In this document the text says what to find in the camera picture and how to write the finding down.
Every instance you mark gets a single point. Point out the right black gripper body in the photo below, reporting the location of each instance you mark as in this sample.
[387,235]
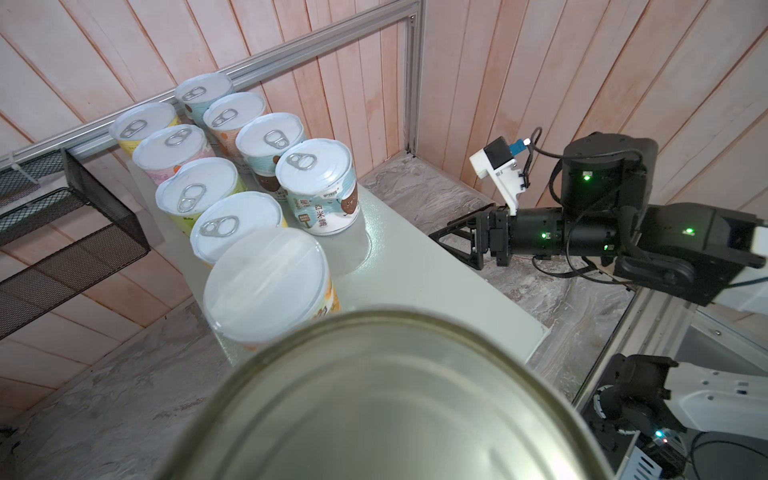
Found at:
[604,194]

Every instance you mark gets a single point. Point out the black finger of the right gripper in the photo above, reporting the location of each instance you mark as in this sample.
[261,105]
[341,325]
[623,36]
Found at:
[473,227]

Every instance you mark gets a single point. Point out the dark can with brown lid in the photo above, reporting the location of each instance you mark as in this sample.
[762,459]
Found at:
[386,394]

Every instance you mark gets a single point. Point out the tall can white plastic lid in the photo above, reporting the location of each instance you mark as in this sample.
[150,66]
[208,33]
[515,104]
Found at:
[267,284]

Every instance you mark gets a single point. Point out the orange can pull-tab lid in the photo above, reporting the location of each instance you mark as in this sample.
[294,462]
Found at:
[226,117]

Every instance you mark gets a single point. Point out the green white can pull-tab lid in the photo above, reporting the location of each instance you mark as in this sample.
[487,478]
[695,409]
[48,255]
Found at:
[197,94]

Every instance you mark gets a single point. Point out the pink can pull-tab lid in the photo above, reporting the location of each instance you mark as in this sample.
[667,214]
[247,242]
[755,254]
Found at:
[163,153]

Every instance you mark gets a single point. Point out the yellow can pull-tab lid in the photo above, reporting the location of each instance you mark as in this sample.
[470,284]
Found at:
[137,124]

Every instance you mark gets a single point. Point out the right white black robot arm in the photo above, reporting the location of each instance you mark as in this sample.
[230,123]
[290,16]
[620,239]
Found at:
[698,253]

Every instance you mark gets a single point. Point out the grey metal cabinet counter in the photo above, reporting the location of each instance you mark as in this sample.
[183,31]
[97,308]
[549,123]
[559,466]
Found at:
[383,262]

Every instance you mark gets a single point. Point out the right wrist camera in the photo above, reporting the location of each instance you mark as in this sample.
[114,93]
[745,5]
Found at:
[497,160]

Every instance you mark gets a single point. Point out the black wire mesh basket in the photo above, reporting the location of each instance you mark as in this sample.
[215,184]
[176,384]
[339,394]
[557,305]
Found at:
[68,230]

